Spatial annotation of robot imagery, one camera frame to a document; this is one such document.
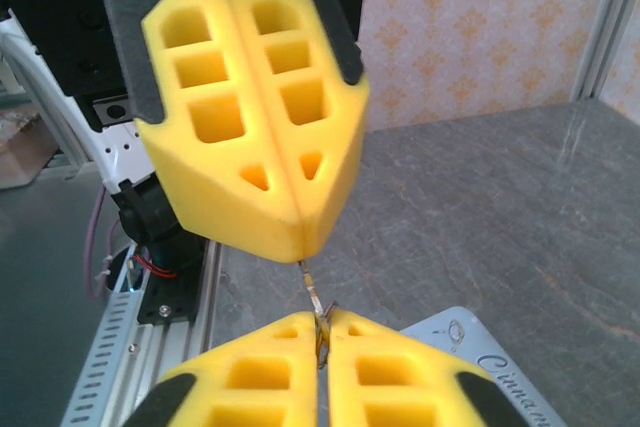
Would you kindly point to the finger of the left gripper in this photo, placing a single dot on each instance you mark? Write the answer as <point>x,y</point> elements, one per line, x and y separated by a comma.
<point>340,112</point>
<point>170,147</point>

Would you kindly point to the aluminium frame post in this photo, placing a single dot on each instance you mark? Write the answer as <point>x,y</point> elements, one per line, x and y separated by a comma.
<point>602,22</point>

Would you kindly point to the metal shelf sheet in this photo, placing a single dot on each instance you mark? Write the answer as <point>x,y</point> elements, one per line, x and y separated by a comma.
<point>40,297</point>

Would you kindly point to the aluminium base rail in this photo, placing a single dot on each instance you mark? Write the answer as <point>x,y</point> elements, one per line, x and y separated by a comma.
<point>175,352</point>

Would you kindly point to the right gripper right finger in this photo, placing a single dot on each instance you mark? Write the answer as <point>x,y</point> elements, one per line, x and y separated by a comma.
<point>430,392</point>

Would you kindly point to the cartoon printed tin box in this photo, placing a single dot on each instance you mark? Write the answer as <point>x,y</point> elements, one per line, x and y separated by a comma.
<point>500,362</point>

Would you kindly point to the black base plate left arm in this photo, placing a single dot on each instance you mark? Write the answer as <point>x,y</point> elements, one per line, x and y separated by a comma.
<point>165,304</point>

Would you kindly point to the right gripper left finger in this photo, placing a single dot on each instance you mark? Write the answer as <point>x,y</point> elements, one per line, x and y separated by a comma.
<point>210,387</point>

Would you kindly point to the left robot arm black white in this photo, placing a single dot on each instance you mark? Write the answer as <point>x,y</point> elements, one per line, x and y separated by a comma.
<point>155,227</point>

